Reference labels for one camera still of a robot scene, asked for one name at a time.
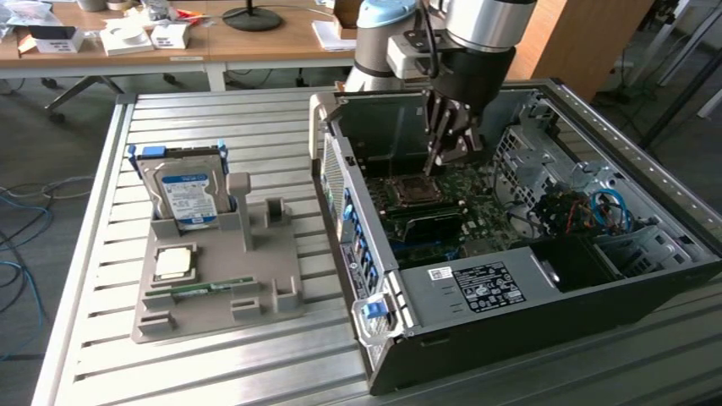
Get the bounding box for blue wire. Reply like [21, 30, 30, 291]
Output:
[589, 189, 635, 238]

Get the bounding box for black round lamp base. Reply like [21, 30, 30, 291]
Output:
[222, 0, 284, 33]

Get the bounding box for metal CPU socket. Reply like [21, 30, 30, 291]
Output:
[389, 173, 440, 208]

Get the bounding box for hard disk blue caddy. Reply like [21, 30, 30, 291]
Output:
[127, 141, 233, 232]

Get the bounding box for white box with tape roll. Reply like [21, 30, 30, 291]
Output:
[99, 19, 155, 57]

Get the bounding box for open black PC case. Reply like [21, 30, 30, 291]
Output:
[309, 78, 722, 397]

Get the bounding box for brown cardboard box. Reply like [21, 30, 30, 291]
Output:
[333, 0, 364, 30]

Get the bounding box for grey floor cable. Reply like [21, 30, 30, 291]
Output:
[0, 175, 95, 200]

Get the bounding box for blue floor cable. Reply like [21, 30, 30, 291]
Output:
[0, 196, 55, 363]

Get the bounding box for wooden office desk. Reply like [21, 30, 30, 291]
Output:
[0, 0, 440, 123]

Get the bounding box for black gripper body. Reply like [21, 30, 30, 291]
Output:
[432, 41, 518, 116]

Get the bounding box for clear plastic bag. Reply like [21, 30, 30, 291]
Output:
[0, 0, 63, 27]

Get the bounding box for black camera cable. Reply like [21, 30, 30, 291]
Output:
[414, 0, 448, 80]

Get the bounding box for silver disk bay cage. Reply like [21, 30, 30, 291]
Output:
[496, 124, 575, 212]

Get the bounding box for white box black top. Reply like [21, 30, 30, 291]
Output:
[27, 25, 86, 54]

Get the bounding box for green motherboard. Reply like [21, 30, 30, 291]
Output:
[361, 168, 532, 270]

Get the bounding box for silver power supply unit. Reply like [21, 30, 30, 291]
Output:
[386, 247, 566, 335]

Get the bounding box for white paper stack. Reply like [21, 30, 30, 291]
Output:
[312, 19, 358, 52]

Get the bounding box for graphics card black cooler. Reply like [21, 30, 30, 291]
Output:
[401, 213, 468, 246]

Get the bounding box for silver CPU chip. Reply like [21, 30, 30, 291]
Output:
[153, 248, 197, 280]

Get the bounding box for grey printed parts rack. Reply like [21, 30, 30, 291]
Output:
[130, 171, 310, 344]

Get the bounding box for white labelled box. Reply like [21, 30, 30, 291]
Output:
[150, 23, 191, 50]

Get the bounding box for wooden cabinet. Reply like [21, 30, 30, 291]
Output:
[505, 0, 660, 102]

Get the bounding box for blue case latch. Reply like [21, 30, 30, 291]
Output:
[364, 298, 390, 321]

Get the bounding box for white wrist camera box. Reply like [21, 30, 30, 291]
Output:
[386, 31, 448, 80]

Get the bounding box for black wire bundle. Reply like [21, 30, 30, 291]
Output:
[493, 160, 603, 238]

